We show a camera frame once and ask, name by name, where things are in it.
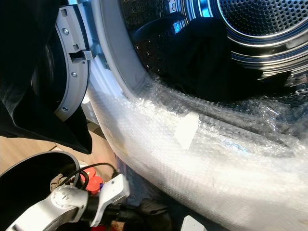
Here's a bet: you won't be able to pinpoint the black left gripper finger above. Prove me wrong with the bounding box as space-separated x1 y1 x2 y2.
137 199 169 218
139 217 173 231

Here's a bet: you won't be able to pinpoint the white front-load washing machine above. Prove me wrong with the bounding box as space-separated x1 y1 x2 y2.
84 0 308 231

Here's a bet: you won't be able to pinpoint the white flat object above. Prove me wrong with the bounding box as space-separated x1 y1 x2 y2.
180 215 207 231

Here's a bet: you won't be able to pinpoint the red orange plastic item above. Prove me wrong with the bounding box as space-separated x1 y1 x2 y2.
79 166 105 193

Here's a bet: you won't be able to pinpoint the clear bubble wrap sheet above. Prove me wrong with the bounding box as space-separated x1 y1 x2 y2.
89 79 308 231

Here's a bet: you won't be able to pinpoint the beige crumpled cloth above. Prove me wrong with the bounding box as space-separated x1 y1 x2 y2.
51 173 75 193

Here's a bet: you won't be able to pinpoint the white tape piece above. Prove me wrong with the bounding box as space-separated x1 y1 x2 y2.
174 112 200 150

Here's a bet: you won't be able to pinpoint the round black laundry basket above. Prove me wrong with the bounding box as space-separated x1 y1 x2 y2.
0 151 81 231

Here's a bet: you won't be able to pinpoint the grey round washer door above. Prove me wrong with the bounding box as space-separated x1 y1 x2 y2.
31 6 94 122

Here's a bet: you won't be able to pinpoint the black garment lump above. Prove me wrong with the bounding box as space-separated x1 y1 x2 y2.
161 17 294 103

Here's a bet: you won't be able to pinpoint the grey rubber door seal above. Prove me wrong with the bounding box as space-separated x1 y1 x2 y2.
91 0 145 97

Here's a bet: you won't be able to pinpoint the large black hanging garment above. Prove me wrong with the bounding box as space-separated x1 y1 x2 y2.
0 0 93 154

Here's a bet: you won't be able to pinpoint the perforated steel washer drum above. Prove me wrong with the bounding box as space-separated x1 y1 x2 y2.
120 0 308 80

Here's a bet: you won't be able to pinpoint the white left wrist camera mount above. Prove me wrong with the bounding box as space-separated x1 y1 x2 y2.
90 173 130 228

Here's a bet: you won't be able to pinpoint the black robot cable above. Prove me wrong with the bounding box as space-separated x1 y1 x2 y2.
65 163 121 193

